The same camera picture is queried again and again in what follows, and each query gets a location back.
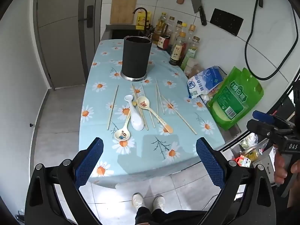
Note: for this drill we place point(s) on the person's right hand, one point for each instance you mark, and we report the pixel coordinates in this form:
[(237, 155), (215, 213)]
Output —
[(279, 168)]

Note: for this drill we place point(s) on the person's left white shoe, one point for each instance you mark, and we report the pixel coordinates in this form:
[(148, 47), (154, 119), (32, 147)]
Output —
[(137, 200)]

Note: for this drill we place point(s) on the person's right white shoe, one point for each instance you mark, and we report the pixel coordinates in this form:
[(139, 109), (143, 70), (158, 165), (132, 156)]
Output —
[(159, 202)]

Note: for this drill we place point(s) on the cream spoon blue cartoon print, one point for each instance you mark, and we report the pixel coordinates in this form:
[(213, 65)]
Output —
[(121, 135)]

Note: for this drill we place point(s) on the grey door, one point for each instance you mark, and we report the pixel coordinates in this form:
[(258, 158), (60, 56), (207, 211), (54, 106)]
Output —
[(61, 39)]

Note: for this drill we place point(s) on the set of wooden chopsticks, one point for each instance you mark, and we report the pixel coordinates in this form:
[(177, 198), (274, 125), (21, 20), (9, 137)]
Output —
[(113, 107)]

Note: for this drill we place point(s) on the row of condiment bottles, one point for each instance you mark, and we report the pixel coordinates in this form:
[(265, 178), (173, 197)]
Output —
[(177, 51)]

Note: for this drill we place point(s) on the clear spice jar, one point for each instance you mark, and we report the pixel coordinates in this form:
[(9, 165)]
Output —
[(198, 68)]

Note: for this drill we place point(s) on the yellow dish soap bottle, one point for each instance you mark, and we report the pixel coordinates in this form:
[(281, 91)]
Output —
[(140, 18)]

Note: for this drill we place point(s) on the white ceramic spoon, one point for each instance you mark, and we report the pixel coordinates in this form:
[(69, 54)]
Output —
[(137, 121)]

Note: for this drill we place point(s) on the green sugar bag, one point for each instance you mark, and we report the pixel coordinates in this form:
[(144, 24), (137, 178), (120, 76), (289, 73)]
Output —
[(232, 98)]

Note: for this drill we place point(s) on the black wall socket panel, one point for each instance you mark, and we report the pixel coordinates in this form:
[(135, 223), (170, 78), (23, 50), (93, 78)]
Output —
[(225, 21)]

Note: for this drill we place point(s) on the person's black pants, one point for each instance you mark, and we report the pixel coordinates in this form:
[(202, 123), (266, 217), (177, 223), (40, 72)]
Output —
[(164, 218)]

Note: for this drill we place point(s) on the blue daisy tablecloth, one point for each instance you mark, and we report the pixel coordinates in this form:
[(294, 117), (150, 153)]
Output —
[(145, 150)]

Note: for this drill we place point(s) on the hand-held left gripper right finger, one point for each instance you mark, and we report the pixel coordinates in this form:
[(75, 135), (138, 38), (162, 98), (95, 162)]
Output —
[(209, 161)]

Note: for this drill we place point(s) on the wooden cutting board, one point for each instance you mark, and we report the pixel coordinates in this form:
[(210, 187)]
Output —
[(123, 9)]

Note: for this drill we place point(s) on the black utensil holder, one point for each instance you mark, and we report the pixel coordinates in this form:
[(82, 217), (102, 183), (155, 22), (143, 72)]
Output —
[(134, 56)]

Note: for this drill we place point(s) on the black door lock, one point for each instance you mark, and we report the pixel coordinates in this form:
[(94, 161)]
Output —
[(89, 16)]

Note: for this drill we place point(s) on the black sink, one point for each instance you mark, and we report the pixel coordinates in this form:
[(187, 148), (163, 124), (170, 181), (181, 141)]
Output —
[(121, 32)]

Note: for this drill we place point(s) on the black faucet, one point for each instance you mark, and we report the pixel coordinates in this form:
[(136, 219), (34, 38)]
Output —
[(140, 9)]

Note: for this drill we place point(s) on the white blue salt bag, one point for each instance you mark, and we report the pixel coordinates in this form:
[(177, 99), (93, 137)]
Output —
[(206, 79)]

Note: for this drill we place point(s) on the cream spoon bear print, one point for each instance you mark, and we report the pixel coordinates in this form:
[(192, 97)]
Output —
[(143, 103)]

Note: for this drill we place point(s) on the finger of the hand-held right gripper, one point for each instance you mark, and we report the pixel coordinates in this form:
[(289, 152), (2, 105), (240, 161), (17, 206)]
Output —
[(262, 129), (264, 116)]

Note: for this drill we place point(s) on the white plastic bag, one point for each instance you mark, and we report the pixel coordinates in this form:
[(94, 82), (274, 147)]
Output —
[(207, 97)]

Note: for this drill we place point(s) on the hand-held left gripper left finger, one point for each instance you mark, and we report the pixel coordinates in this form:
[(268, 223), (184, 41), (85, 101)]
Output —
[(90, 161)]

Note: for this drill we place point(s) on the person's white shoe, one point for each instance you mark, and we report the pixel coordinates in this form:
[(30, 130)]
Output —
[(137, 200), (159, 202)]

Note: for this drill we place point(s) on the red white snack packet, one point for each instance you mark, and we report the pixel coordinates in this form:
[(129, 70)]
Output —
[(242, 161)]

